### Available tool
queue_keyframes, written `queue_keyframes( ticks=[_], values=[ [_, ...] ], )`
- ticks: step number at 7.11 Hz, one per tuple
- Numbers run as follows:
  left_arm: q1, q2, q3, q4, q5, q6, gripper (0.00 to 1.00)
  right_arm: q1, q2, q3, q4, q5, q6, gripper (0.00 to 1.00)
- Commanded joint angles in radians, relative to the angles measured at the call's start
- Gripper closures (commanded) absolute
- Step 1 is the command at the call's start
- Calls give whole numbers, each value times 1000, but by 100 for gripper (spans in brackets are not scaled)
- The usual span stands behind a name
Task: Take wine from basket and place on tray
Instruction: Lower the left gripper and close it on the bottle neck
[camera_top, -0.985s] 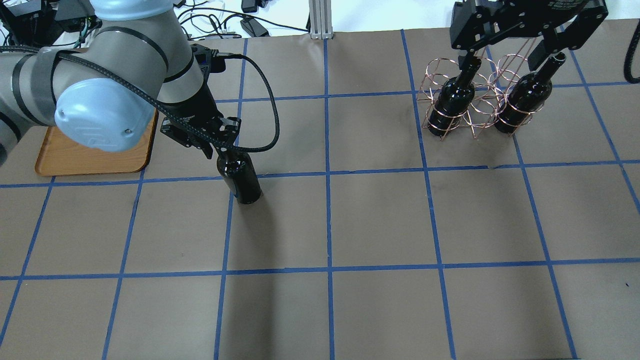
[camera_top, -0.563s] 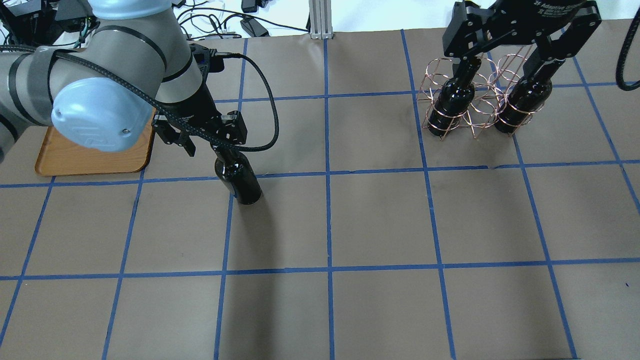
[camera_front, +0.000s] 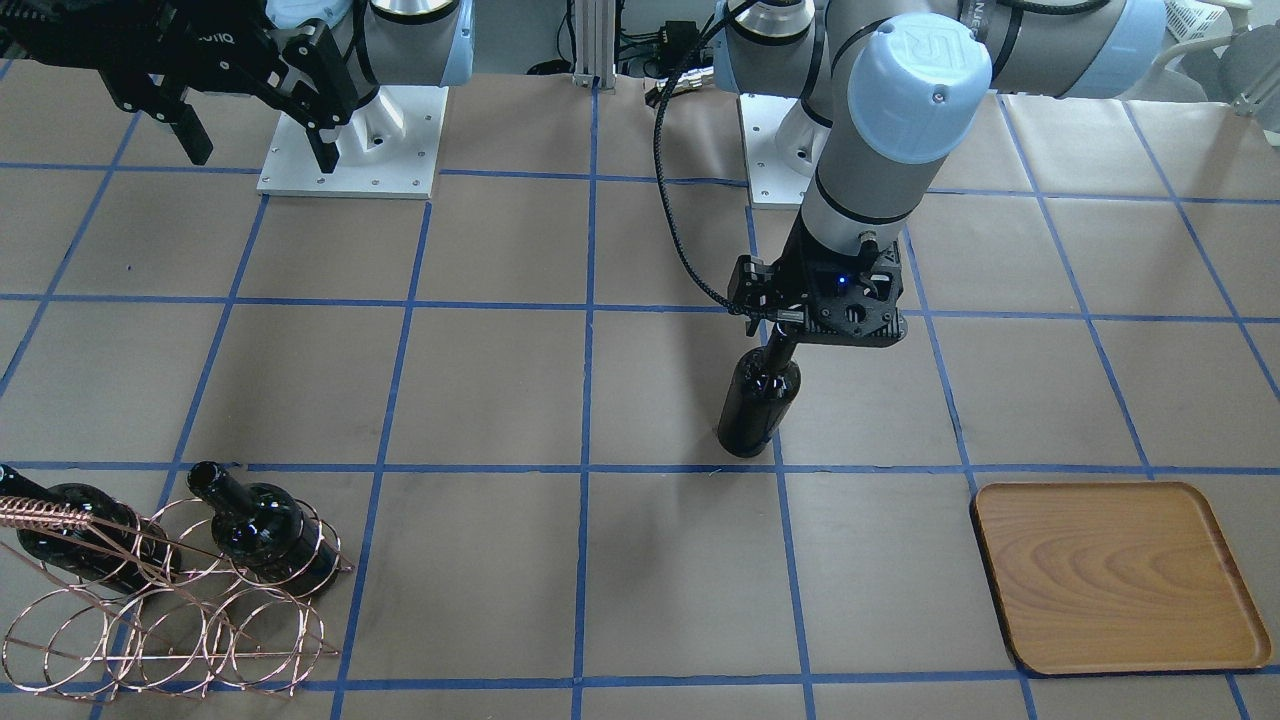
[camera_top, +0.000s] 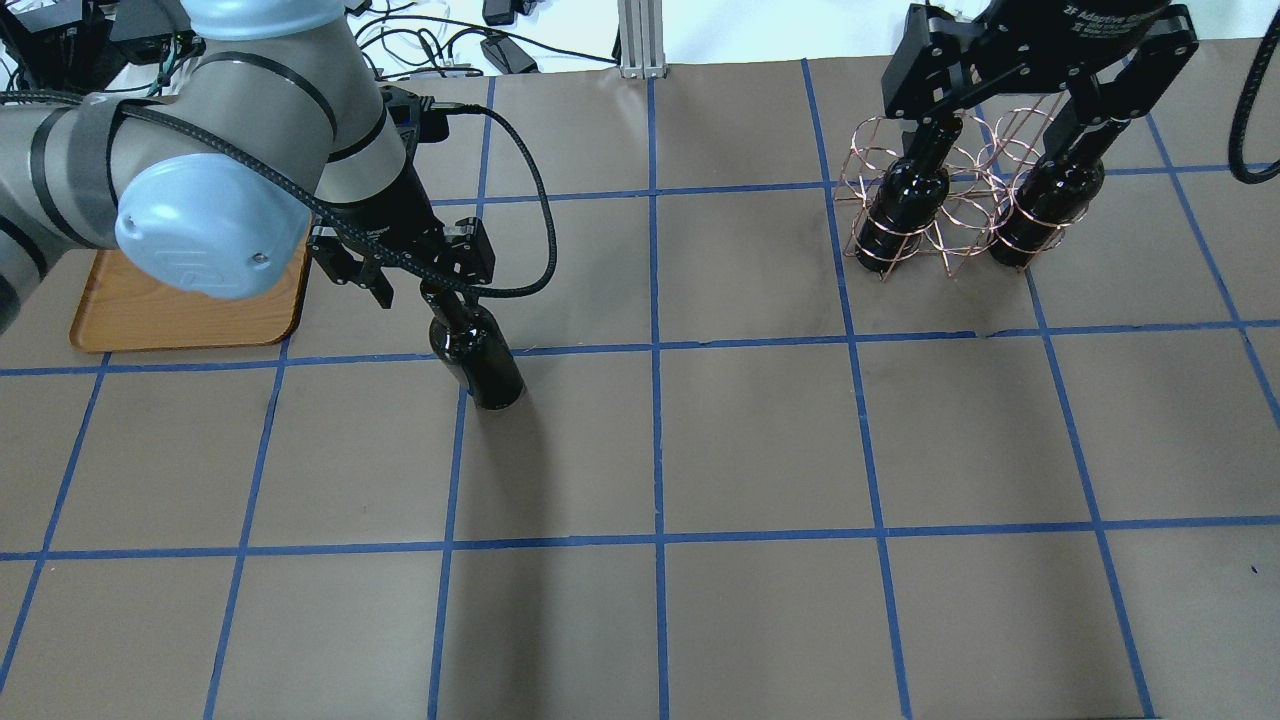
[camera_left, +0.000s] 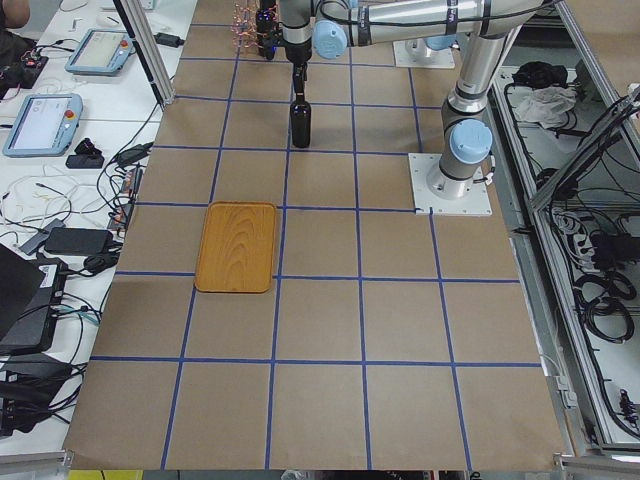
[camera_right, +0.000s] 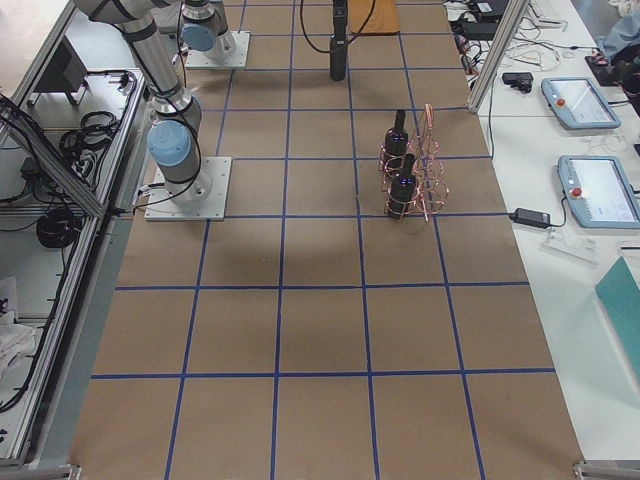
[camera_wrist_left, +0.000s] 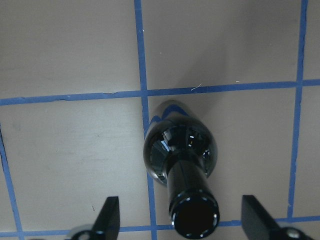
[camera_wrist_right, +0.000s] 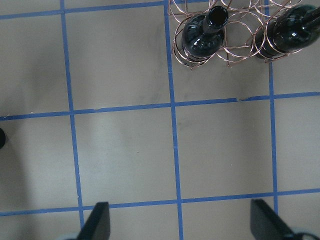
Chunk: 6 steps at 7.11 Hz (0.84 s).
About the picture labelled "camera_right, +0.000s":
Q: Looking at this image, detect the dark wine bottle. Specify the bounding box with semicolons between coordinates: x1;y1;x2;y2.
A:
387;153;416;219
382;110;409;170

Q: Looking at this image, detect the copper wire bottle basket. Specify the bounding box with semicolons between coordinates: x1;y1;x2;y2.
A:
378;103;450;220

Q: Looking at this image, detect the dark wine bottle front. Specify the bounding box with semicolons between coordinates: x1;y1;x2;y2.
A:
387;153;416;219

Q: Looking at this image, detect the small black power adapter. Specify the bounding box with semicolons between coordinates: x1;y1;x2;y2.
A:
509;208;551;229

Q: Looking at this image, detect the aluminium frame post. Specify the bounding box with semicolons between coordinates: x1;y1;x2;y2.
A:
467;0;528;114

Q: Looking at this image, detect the wooden tray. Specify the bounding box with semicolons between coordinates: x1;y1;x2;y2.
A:
347;0;400;35

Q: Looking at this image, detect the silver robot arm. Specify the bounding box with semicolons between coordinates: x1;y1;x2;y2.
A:
180;1;348;63
75;1;211;200

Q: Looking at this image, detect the teach pendant near person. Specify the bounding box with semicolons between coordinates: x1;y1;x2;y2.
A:
541;77;621;130

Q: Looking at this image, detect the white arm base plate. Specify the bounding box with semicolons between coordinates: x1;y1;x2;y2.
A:
186;30;251;70
144;157;232;221

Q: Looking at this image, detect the dark wine bottle rear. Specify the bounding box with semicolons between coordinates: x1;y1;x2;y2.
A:
382;110;409;170

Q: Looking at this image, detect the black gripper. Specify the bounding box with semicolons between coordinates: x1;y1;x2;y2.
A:
332;0;348;42

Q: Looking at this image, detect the dark wine bottle carried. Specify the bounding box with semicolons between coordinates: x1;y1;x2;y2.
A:
329;36;348;81

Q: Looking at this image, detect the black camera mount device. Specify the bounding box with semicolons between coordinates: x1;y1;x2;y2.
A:
501;72;533;94

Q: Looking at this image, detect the teal folder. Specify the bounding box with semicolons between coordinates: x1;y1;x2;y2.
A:
595;257;639;378

